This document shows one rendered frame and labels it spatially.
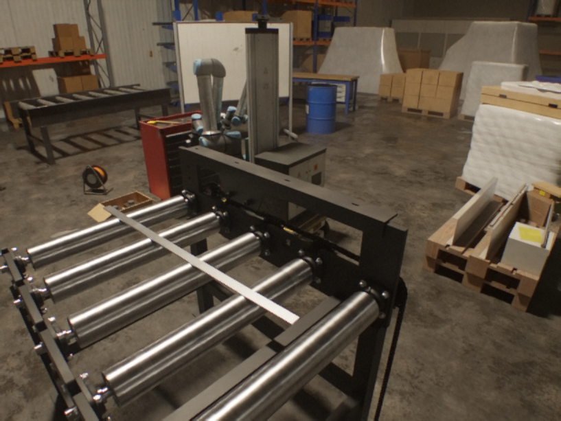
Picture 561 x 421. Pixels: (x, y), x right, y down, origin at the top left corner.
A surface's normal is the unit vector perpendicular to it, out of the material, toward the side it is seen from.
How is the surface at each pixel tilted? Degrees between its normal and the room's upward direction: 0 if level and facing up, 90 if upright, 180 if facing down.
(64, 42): 90
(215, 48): 90
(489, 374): 0
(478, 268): 90
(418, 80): 90
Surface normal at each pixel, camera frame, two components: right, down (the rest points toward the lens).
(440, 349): 0.00, -0.90
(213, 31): 0.36, 0.41
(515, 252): -0.66, 0.33
